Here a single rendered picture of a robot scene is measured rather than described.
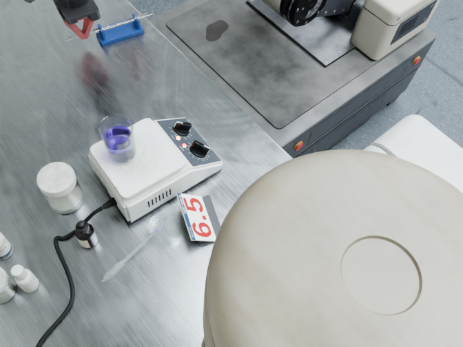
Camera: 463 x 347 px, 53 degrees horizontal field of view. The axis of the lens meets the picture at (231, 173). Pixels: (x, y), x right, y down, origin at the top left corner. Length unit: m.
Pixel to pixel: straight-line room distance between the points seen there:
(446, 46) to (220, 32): 1.19
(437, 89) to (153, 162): 1.67
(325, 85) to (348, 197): 1.43
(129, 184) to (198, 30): 1.00
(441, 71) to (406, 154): 2.16
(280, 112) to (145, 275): 0.83
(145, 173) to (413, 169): 0.63
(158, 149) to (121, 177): 0.08
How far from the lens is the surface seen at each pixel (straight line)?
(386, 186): 0.16
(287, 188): 0.15
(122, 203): 0.78
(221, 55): 1.61
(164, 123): 0.86
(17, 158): 0.94
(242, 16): 1.75
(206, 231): 0.80
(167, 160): 0.78
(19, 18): 1.19
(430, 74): 2.31
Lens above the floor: 1.50
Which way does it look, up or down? 59 degrees down
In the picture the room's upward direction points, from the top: 8 degrees clockwise
